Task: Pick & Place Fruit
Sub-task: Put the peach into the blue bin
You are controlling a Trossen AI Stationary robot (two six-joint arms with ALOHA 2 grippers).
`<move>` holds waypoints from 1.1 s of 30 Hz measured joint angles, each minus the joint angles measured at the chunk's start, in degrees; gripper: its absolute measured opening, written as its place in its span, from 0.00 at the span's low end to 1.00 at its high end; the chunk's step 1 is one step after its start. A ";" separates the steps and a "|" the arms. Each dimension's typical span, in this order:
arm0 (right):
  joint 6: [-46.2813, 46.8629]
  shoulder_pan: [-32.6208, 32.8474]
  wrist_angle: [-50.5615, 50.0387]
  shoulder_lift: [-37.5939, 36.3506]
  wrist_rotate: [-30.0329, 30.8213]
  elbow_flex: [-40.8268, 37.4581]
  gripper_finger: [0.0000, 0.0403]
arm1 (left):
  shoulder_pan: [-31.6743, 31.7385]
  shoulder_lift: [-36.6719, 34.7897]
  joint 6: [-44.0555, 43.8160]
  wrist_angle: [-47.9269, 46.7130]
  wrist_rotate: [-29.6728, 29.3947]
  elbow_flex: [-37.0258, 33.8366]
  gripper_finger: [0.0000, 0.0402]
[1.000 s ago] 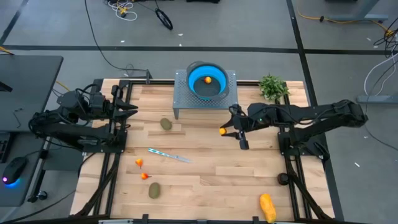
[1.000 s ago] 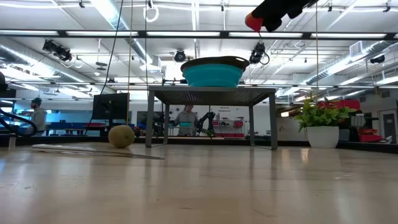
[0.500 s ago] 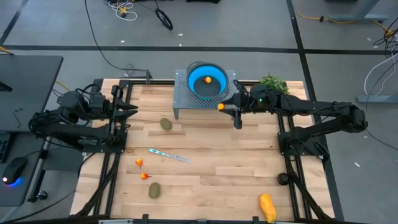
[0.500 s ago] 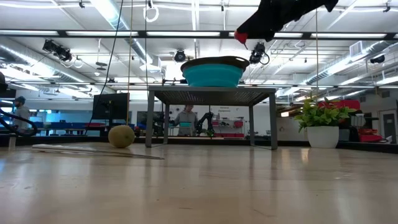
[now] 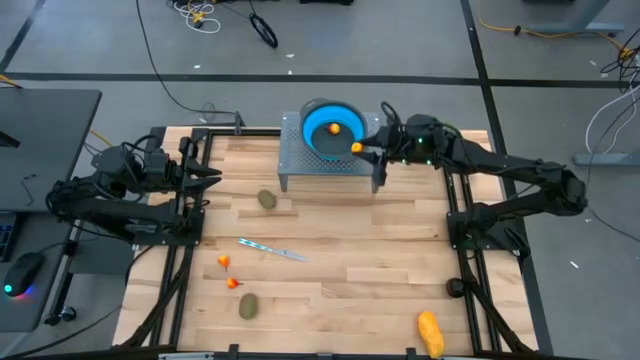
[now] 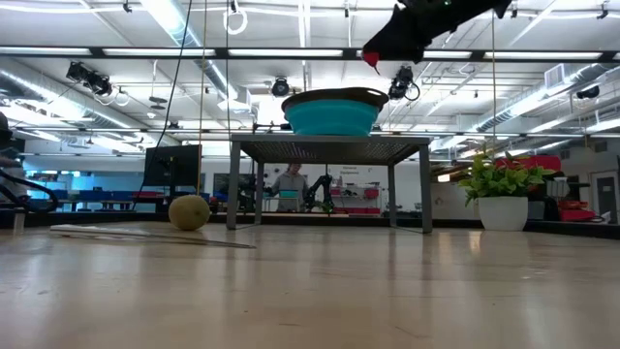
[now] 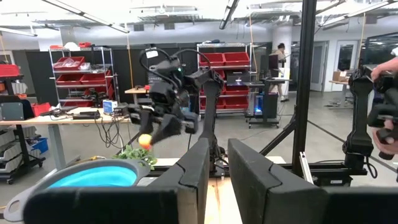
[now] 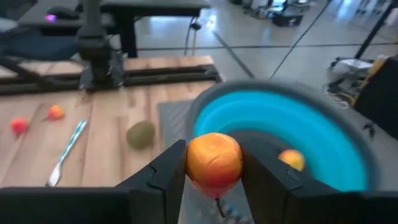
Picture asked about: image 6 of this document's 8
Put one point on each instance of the red storage box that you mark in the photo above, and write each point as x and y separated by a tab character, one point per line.
576	213

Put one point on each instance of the blue collapsible bowl grey rim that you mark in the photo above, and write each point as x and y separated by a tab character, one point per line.
334	118

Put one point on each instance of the grey perforated metal stand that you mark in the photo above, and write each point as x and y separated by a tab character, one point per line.
329	140

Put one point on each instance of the black ceiling spotlight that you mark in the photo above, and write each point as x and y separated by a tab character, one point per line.
89	77
401	82
280	88

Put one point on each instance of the green potted plant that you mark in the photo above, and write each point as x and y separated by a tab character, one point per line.
503	213

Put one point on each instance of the black background robot arm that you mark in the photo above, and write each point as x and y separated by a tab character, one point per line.
319	186

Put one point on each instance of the person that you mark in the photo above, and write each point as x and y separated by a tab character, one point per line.
289	186

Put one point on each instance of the black monitor on stand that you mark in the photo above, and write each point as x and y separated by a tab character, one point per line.
172	167

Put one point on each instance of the brown kiwi fruit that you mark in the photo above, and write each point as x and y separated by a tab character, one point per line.
189	213

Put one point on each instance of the small red pear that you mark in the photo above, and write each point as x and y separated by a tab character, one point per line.
371	58

